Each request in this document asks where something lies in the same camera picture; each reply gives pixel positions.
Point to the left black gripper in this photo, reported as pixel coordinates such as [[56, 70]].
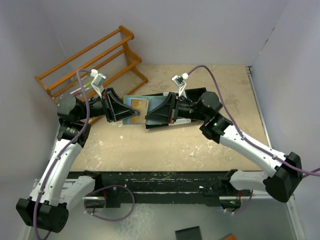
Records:
[[112, 104]]

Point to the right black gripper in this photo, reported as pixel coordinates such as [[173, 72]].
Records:
[[167, 112]]

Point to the mint green card holder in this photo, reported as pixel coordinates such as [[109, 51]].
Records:
[[127, 100]]

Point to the gold credit card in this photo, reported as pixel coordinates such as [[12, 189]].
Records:
[[140, 105]]

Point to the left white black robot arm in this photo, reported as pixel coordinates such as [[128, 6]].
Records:
[[48, 205]]

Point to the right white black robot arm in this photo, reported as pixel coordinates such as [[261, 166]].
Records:
[[278, 176]]

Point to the black bin with gold card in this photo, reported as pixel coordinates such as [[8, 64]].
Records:
[[195, 93]]

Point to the orange wooden rack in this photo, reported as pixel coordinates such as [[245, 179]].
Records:
[[111, 56]]

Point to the pens on rack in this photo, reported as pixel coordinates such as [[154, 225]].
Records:
[[79, 91]]

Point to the black square plate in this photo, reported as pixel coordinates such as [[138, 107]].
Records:
[[191, 233]]

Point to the orange brown object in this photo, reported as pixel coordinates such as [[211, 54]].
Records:
[[229, 237]]

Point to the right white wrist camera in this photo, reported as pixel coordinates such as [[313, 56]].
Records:
[[180, 82]]

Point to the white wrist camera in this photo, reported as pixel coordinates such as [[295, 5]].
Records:
[[97, 82], [180, 82]]

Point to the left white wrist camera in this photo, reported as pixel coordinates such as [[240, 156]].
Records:
[[97, 82]]

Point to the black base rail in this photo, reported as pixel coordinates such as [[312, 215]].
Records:
[[210, 188]]

